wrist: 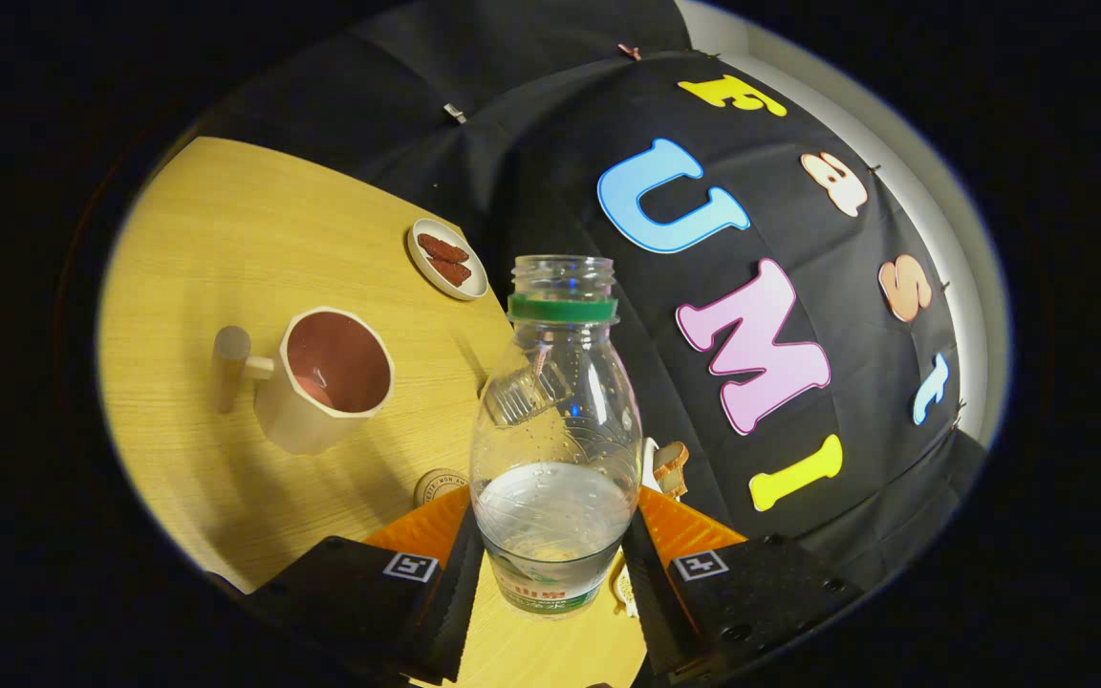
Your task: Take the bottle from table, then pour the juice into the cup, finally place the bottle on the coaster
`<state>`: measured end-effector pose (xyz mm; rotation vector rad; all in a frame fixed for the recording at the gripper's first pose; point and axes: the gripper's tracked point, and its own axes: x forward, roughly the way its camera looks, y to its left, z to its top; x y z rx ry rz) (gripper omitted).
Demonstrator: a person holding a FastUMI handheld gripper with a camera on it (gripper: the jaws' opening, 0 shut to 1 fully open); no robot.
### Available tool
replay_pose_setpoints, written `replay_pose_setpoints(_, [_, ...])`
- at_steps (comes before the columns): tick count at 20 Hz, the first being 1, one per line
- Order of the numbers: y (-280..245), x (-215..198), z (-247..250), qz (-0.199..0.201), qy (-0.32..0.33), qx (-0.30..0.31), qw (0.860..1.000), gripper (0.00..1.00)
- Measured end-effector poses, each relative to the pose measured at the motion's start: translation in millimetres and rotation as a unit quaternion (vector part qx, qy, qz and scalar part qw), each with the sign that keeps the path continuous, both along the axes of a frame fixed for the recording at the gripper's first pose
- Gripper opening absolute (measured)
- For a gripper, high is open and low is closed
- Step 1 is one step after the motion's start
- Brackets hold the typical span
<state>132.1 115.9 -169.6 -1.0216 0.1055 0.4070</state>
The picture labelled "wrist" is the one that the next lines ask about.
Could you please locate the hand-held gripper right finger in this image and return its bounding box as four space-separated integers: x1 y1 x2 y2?
619 485 865 681

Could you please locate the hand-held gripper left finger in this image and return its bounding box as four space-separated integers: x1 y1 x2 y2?
245 483 486 685

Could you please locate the round cork coaster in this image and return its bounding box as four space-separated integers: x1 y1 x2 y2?
413 467 471 509

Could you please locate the clear plastic juice bottle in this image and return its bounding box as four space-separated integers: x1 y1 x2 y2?
469 254 645 620

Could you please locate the cream cup with wooden handle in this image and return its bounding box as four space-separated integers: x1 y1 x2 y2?
211 306 397 456

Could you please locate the toast slice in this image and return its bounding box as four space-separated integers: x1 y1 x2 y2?
654 441 690 498

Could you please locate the white round plate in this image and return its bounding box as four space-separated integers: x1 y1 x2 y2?
406 218 490 302

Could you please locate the wooden table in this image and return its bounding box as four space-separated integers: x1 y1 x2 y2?
97 136 652 688

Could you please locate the black backdrop cloth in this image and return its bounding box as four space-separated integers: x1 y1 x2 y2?
197 0 991 593

